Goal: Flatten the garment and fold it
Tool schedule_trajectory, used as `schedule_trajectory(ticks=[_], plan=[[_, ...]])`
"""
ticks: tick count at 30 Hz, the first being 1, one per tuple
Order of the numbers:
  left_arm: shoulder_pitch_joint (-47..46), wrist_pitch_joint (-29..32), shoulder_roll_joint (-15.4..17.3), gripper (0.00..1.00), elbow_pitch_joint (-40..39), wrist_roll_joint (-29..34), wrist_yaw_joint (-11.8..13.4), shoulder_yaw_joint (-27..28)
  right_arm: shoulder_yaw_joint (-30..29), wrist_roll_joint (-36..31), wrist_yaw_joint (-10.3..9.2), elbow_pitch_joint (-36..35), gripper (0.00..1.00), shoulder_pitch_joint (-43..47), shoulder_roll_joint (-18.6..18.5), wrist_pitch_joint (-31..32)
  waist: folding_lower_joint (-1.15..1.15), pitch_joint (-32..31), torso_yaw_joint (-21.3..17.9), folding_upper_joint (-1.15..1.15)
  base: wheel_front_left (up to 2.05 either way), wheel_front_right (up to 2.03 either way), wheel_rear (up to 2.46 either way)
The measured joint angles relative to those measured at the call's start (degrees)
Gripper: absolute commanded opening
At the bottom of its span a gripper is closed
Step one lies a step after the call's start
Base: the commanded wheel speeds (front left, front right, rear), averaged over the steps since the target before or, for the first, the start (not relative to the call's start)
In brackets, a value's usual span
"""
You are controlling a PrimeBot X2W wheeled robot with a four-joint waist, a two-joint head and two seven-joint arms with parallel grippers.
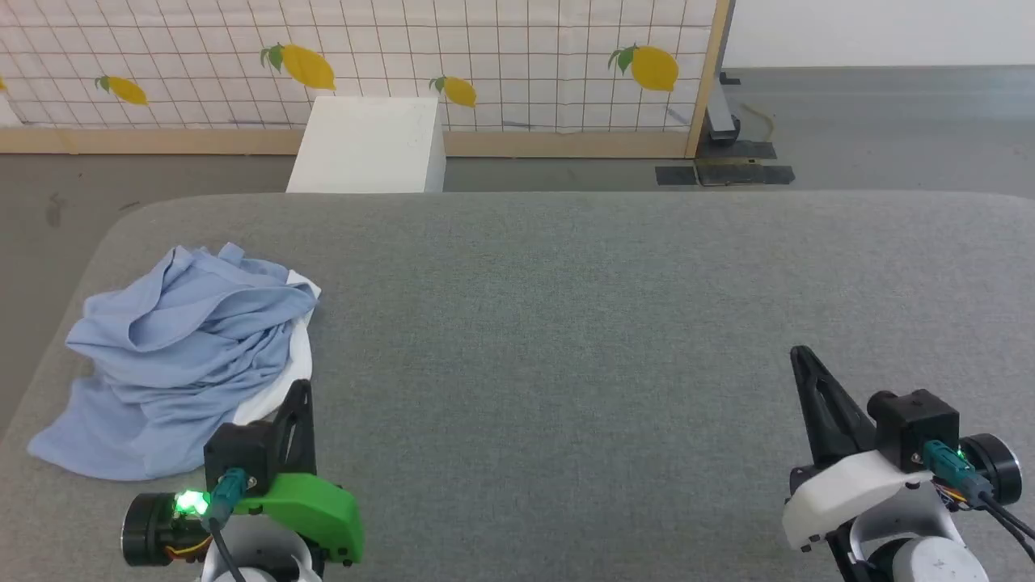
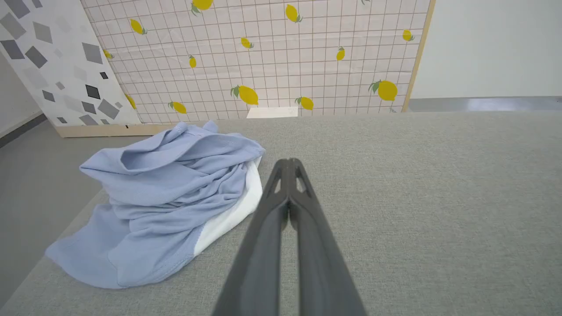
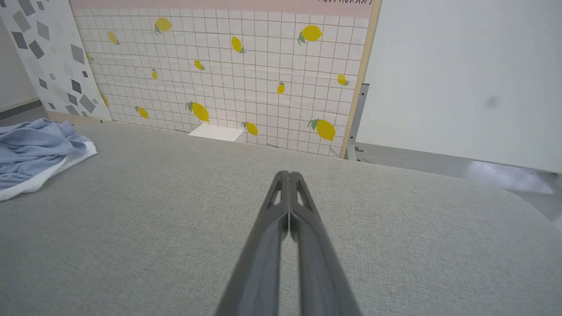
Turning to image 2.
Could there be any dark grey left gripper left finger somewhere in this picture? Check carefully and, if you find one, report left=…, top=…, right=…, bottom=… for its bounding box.
left=213, top=159, right=291, bottom=316

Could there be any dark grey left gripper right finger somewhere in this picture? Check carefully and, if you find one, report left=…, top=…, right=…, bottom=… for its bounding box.
left=289, top=158, right=367, bottom=316

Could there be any light blue polo shirt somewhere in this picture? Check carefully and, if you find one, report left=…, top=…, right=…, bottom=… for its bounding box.
left=45, top=121, right=267, bottom=289

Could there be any white box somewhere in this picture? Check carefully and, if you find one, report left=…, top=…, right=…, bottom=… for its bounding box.
left=246, top=107, right=299, bottom=119

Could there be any lemon print grid partition panel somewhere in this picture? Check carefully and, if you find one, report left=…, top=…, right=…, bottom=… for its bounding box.
left=80, top=0, right=436, bottom=125

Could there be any grey terrazzo print panel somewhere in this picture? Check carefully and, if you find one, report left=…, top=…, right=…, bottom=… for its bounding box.
left=0, top=0, right=176, bottom=138

